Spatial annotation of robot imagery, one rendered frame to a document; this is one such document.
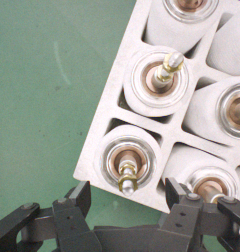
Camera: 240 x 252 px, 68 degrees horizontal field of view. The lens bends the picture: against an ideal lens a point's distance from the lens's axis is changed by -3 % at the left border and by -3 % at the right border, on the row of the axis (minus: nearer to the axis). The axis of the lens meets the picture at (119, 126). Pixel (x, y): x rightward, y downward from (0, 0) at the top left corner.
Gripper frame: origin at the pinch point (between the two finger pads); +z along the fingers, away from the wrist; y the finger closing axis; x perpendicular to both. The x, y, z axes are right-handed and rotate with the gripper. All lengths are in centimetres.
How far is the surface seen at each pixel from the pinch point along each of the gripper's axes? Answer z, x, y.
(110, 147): 10.3, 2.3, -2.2
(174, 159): 16.0, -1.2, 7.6
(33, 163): 35.7, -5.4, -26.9
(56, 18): 36, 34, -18
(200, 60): 17.6, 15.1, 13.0
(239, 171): 19.5, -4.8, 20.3
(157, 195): 17.6, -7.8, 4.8
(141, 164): 10.5, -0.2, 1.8
